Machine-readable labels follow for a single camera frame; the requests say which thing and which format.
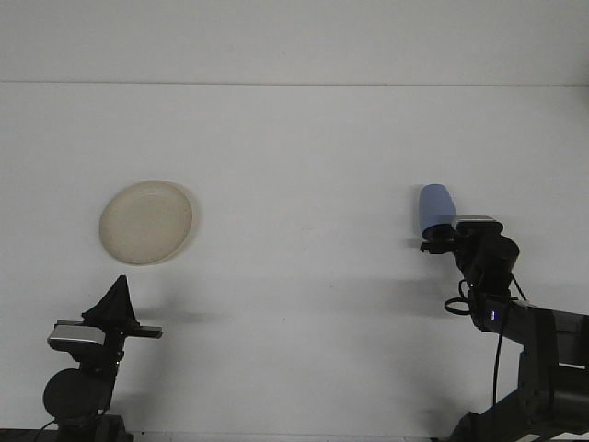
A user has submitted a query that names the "pale blue cup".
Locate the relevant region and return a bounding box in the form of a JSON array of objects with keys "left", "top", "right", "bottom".
[{"left": 417, "top": 183, "right": 458, "bottom": 240}]

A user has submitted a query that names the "pale round plate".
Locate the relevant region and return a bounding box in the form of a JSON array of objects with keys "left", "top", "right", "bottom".
[{"left": 98, "top": 180, "right": 202, "bottom": 267}]

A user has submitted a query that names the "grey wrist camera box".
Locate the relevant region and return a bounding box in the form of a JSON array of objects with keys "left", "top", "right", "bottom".
[
  {"left": 47, "top": 324, "right": 105, "bottom": 352},
  {"left": 451, "top": 215, "right": 504, "bottom": 234}
]

